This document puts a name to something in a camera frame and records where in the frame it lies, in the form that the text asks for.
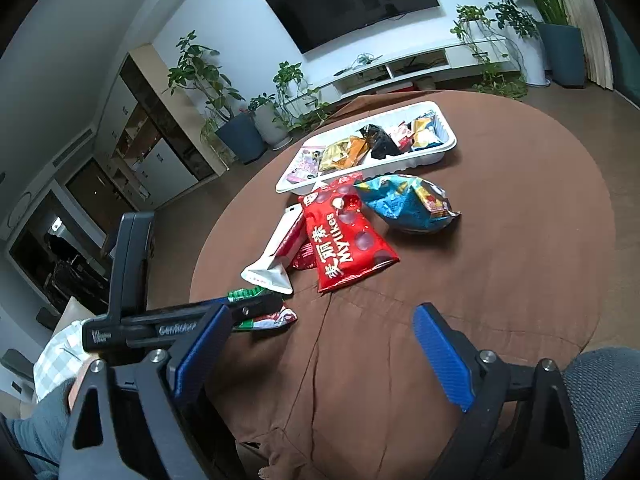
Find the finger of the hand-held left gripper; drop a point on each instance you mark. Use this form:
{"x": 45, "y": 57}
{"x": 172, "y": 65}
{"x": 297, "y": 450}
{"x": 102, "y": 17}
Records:
{"x": 257, "y": 305}

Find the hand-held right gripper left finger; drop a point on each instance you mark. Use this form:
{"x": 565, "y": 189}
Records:
{"x": 200, "y": 355}

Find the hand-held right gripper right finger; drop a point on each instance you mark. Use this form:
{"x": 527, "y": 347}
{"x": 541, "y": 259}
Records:
{"x": 442, "y": 355}

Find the green red snack packet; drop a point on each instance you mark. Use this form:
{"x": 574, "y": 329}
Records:
{"x": 272, "y": 320}

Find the white red snack pouch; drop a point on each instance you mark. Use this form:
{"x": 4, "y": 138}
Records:
{"x": 270, "y": 265}

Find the red chocolate ball packet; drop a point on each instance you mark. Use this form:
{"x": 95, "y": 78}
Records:
{"x": 350, "y": 245}

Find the pink candy packet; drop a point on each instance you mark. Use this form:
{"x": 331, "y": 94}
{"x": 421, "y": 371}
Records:
{"x": 306, "y": 165}

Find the blue chip bag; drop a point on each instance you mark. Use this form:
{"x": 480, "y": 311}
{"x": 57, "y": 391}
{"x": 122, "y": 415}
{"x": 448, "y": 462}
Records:
{"x": 400, "y": 200}

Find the gold snack packet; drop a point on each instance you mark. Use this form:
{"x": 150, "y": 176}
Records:
{"x": 334, "y": 152}

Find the orange snack packet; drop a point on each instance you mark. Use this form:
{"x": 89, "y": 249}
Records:
{"x": 357, "y": 152}

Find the black snack packet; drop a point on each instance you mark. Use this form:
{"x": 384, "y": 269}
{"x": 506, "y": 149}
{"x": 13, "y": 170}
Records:
{"x": 382, "y": 144}

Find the blue yellow potato chip packet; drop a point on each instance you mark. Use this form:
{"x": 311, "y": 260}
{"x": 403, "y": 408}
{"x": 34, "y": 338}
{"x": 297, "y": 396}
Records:
{"x": 425, "y": 134}

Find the small red white packet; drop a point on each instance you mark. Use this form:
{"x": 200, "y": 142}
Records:
{"x": 401, "y": 134}

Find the white plastic tray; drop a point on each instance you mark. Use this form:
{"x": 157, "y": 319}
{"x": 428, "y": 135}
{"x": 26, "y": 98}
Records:
{"x": 442, "y": 122}

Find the dark brown door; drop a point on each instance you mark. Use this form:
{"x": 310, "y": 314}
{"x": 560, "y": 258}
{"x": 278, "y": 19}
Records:
{"x": 100, "y": 190}

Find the brown tablecloth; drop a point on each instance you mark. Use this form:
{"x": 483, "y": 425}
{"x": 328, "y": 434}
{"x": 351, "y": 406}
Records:
{"x": 500, "y": 270}

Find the checkered cloth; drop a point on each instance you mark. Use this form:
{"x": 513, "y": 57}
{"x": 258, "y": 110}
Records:
{"x": 57, "y": 360}

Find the person's bare foot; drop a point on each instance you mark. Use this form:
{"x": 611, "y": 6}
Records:
{"x": 269, "y": 467}

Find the ceiling air vent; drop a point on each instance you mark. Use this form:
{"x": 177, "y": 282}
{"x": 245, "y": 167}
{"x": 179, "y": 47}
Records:
{"x": 72, "y": 146}

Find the slender green plant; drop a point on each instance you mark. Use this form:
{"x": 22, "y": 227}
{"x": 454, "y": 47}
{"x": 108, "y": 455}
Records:
{"x": 210, "y": 135}

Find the grey office chair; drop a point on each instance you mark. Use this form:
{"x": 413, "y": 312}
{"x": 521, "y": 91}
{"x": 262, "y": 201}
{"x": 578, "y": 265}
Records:
{"x": 605, "y": 400}

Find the leafy tree in blue pot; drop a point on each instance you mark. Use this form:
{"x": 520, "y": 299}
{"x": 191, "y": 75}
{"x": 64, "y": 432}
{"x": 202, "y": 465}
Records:
{"x": 240, "y": 135}

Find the plant in white ribbed pot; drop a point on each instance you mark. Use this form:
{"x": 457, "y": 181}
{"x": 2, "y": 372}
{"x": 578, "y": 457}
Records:
{"x": 270, "y": 125}

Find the trailing vine plant on stand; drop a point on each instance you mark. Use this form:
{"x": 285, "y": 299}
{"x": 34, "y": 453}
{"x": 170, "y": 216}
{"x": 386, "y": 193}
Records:
{"x": 470, "y": 15}
{"x": 290, "y": 80}

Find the white television console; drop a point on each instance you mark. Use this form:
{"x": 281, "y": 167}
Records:
{"x": 460, "y": 57}

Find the small-leaf plant in white pot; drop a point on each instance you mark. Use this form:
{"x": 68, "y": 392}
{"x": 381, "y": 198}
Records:
{"x": 535, "y": 60}

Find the broad-leaf plant in blue pot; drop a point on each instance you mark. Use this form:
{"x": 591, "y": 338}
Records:
{"x": 562, "y": 50}

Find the beige curtain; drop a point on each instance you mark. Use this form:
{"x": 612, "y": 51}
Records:
{"x": 592, "y": 35}

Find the glass sliding door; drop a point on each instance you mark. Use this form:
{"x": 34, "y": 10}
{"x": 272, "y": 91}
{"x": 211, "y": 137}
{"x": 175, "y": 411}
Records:
{"x": 622, "y": 50}

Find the white wooden wall cabinet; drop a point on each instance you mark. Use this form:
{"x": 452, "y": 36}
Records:
{"x": 165, "y": 160}

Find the wall television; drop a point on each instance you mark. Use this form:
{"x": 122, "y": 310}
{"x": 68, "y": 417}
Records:
{"x": 350, "y": 0}

